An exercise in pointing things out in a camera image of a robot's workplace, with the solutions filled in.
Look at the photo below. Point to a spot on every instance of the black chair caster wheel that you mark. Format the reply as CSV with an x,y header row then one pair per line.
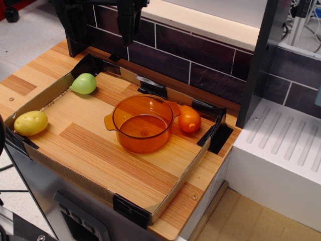
x,y
11,14

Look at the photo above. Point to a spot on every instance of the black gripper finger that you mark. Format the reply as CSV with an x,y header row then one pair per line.
x,y
129,13
72,18

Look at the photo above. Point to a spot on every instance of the yellow toy potato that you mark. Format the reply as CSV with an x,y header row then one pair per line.
x,y
31,123

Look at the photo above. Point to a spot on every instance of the orange toy fruit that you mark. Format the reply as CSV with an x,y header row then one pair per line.
x,y
189,119

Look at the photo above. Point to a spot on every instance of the orange transparent plastic pot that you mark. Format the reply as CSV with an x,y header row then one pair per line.
x,y
143,123

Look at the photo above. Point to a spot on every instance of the green toy pear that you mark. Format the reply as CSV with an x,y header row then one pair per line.
x,y
85,83

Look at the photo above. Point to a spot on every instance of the grey toy oven front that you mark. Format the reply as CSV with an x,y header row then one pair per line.
x,y
71,213

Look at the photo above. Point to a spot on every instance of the white toy sink drainboard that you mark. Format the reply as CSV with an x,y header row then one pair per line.
x,y
275,162

